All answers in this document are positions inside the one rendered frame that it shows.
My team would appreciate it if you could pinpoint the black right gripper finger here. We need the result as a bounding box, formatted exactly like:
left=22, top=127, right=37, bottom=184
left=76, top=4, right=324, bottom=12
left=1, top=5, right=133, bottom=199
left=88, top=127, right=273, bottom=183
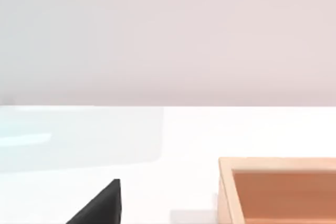
left=65, top=178, right=122, bottom=224

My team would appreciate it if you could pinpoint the shallow salmon-coloured box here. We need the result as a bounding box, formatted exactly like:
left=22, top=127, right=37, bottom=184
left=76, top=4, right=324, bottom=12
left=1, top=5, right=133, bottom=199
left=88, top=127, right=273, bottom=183
left=217, top=156, right=336, bottom=224

